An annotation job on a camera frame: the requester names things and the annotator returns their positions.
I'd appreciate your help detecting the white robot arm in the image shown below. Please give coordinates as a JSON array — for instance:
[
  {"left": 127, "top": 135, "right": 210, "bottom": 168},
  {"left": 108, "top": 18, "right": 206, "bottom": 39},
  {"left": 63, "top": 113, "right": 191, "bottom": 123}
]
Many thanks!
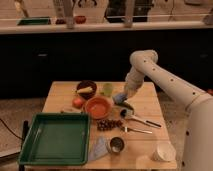
[{"left": 124, "top": 50, "right": 213, "bottom": 171}]

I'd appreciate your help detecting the green plastic tray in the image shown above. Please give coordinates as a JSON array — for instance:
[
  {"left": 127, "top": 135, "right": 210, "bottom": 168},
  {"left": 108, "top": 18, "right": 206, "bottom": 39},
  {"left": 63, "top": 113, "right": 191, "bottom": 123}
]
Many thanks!
[{"left": 18, "top": 113, "right": 90, "bottom": 166}]

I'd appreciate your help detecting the background green tray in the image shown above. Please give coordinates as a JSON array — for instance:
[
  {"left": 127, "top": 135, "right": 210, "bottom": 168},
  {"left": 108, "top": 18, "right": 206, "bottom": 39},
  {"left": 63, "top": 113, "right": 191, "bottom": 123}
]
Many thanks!
[{"left": 17, "top": 18, "right": 51, "bottom": 26}]

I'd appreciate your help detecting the green pepper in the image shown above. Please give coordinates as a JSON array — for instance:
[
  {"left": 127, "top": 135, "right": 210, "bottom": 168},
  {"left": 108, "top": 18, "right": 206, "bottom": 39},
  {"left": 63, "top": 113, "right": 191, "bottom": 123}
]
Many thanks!
[{"left": 116, "top": 102, "right": 134, "bottom": 111}]

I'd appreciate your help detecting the light green cup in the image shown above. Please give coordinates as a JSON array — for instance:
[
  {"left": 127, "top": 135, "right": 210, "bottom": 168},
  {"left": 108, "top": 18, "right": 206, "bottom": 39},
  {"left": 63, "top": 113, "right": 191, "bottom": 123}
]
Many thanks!
[{"left": 102, "top": 83, "right": 113, "bottom": 97}]

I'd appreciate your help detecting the orange terracotta bowl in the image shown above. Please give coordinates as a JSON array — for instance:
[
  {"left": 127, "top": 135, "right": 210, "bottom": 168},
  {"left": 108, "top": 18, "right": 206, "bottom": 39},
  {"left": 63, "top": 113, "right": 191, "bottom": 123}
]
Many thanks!
[{"left": 84, "top": 97, "right": 111, "bottom": 119}]

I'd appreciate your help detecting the silver fork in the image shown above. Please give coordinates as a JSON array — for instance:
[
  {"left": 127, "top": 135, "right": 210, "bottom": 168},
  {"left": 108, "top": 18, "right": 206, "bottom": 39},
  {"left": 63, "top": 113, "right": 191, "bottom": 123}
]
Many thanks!
[{"left": 120, "top": 126, "right": 153, "bottom": 134}]

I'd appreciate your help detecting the yellow corn cob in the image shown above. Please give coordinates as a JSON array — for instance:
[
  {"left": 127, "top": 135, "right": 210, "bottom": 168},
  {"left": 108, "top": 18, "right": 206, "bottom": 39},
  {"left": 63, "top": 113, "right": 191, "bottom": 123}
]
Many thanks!
[{"left": 76, "top": 86, "right": 93, "bottom": 94}]

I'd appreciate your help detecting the wooden table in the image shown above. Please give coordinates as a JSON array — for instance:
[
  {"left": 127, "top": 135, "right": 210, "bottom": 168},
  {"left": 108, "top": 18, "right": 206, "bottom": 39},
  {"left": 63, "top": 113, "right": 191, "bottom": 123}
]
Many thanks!
[{"left": 32, "top": 81, "right": 177, "bottom": 171}]

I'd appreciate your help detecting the dark brown bowl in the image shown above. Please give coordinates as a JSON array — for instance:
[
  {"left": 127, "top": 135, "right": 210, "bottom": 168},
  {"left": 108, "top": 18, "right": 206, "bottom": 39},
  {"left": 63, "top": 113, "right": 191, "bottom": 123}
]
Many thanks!
[{"left": 76, "top": 80, "right": 97, "bottom": 100}]

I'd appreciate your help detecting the bunch of dark grapes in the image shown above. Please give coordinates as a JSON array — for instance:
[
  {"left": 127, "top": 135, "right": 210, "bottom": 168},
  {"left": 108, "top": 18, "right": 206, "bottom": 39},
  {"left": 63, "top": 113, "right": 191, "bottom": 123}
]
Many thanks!
[{"left": 97, "top": 119, "right": 123, "bottom": 131}]

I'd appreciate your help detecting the red tomato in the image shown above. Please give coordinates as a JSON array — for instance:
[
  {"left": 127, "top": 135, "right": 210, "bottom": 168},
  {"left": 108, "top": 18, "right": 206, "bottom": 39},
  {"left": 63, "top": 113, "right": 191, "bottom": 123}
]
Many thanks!
[{"left": 72, "top": 97, "right": 84, "bottom": 108}]

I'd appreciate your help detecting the small metal cup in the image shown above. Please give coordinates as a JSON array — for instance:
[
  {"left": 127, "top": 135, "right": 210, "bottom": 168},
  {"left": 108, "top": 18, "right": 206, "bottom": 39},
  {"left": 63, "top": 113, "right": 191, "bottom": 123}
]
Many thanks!
[{"left": 109, "top": 137, "right": 125, "bottom": 154}]

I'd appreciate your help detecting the blue grey cloth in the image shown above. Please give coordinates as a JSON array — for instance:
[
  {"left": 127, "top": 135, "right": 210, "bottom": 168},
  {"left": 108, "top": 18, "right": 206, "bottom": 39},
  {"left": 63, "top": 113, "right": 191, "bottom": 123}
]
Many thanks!
[{"left": 88, "top": 137, "right": 108, "bottom": 162}]

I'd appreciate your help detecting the pale vegetable piece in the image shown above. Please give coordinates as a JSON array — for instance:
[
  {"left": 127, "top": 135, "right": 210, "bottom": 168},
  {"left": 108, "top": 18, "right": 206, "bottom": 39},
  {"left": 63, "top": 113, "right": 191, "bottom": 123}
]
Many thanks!
[{"left": 60, "top": 107, "right": 81, "bottom": 113}]

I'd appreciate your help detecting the white paper cup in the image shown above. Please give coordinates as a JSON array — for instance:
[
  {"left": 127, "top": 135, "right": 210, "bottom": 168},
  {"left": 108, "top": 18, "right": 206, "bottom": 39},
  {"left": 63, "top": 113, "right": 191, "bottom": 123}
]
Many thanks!
[{"left": 152, "top": 142, "right": 176, "bottom": 162}]

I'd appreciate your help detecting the background red bowl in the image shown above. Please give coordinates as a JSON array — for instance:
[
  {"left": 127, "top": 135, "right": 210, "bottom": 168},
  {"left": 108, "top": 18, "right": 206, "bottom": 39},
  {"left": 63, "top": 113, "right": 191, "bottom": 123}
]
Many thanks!
[{"left": 74, "top": 15, "right": 86, "bottom": 24}]

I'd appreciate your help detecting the black handled spatula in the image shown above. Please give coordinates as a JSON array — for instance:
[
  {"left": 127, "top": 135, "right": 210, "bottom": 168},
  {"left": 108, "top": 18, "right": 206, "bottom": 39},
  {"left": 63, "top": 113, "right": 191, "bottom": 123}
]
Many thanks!
[{"left": 120, "top": 109, "right": 161, "bottom": 128}]

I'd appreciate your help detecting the black cable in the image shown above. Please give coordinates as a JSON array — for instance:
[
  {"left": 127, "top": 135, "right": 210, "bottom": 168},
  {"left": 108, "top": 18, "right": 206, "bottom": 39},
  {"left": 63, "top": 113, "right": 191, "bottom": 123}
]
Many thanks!
[{"left": 0, "top": 118, "right": 24, "bottom": 141}]

